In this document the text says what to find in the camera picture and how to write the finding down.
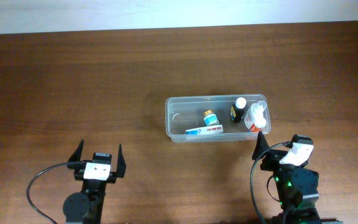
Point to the small gold lid jar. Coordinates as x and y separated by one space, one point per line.
210 118

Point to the clear plastic container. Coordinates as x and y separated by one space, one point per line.
187 112

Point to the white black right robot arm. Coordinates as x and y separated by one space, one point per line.
296 185

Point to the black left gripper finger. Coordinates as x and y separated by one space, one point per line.
121 164
75 158

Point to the white green Panadol box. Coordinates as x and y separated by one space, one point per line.
215 129

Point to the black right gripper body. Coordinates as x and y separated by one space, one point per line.
271 163

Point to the dark bottle white cap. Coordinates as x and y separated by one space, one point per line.
237 109

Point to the white squeeze bottle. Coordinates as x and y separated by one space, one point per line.
256 110

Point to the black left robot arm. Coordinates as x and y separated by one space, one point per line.
86 206

